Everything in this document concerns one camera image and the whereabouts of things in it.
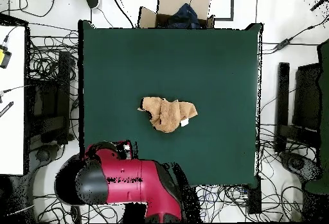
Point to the black flat panel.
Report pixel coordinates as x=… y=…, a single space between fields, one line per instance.
x=305 y=93

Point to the tan terry towel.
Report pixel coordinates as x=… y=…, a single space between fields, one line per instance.
x=167 y=113

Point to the open cardboard box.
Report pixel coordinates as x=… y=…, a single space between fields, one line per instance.
x=169 y=2

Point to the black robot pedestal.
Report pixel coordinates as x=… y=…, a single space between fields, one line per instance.
x=133 y=212

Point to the black floor equipment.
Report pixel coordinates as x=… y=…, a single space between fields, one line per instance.
x=43 y=154

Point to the black floor box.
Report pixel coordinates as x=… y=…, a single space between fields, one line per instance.
x=254 y=198

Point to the black upright bar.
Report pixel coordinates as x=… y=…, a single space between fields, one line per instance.
x=282 y=93

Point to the black equipment stand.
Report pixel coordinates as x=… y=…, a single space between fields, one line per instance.
x=63 y=80

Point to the dark green table cloth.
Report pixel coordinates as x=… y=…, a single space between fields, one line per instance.
x=180 y=62

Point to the black rounded floor base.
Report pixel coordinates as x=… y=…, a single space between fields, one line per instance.
x=295 y=163

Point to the black power adapter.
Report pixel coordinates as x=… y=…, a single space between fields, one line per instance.
x=283 y=43

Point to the black striped strip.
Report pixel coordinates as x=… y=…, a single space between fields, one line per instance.
x=6 y=109

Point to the dark blue garment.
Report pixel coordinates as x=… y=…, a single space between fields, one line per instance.
x=186 y=16

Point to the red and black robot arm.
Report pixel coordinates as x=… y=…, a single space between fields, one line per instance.
x=128 y=167

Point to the white side table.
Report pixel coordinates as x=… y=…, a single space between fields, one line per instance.
x=11 y=131

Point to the yellow and black device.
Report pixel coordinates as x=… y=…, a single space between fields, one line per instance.
x=3 y=57

